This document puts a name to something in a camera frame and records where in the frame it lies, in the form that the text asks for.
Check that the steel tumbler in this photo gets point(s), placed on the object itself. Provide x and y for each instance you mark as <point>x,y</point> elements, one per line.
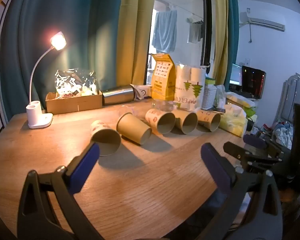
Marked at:
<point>117,95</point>

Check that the blue hanging towel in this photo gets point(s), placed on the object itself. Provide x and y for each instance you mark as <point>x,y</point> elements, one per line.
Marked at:
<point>165,30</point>

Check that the red print paper cup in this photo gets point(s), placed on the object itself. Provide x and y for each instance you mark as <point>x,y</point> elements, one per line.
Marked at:
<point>106,140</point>
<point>210,120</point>
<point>160,121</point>

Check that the yellow paper bag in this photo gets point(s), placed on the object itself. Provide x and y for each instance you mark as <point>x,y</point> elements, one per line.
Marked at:
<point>162,80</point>

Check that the clear plastic bag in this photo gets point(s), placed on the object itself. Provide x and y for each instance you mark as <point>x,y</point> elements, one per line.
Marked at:
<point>75,82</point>

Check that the computer monitor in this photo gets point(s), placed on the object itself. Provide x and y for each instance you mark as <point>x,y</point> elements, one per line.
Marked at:
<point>236,75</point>

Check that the clear plastic wrapper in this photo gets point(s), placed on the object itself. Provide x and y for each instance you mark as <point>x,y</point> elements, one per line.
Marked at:
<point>162,105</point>

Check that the paper cup package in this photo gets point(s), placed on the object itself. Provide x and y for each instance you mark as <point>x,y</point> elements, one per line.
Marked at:
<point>190,90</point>

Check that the teal curtain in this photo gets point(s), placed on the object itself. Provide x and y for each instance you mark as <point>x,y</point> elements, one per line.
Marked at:
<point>77,30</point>
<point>233,30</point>

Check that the yellow tissue pack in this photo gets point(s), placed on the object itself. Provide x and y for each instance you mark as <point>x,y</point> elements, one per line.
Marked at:
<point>233,123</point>

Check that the pile of clothes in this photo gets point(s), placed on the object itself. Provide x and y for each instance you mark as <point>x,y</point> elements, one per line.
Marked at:
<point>280,133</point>

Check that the white plastic basket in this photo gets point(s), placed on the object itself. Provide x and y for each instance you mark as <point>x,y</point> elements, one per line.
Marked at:
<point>210,95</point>

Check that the yellow curtain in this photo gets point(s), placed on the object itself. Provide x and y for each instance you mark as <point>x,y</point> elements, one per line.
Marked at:
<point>220,30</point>
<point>135,30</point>

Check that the white desk lamp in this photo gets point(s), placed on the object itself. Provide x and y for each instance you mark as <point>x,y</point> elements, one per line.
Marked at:
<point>38,120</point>

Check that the white air conditioner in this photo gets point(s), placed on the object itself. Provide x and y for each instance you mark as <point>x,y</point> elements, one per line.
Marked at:
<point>262,21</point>

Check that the plain brown paper cup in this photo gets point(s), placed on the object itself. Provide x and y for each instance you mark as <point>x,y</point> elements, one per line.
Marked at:
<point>133,129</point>
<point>186,121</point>

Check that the yellow soft package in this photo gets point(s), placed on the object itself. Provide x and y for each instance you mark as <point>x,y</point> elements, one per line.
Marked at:
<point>241,100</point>

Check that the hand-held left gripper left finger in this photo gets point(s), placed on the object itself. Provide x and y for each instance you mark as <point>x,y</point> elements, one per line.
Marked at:
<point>86,167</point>

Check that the black computer case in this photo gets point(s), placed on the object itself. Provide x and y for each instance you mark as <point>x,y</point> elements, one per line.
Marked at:
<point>253,82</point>

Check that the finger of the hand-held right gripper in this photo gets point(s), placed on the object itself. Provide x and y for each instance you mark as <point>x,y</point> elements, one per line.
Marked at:
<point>255,141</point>
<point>242,153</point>

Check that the pale green plastic bag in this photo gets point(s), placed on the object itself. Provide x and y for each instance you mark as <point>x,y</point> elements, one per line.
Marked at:
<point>220,96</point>

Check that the white printed carton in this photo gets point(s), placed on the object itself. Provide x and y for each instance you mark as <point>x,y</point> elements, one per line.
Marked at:
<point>143,91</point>

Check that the grey hanging garment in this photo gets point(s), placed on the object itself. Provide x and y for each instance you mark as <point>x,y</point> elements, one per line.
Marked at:
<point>194,31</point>

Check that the cardboard box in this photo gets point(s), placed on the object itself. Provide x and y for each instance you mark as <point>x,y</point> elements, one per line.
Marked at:
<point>72,103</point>

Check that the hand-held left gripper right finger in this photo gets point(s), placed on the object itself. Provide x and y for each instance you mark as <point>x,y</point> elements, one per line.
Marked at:
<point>215,167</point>

